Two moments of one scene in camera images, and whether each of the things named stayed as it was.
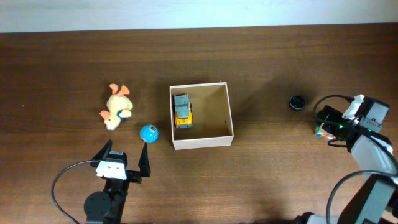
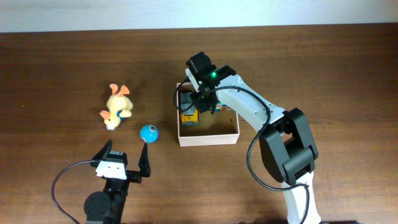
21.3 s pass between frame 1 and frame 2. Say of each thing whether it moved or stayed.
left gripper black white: stayed
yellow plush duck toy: stayed
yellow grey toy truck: moved
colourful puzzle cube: moved
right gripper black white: moved
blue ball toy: stayed
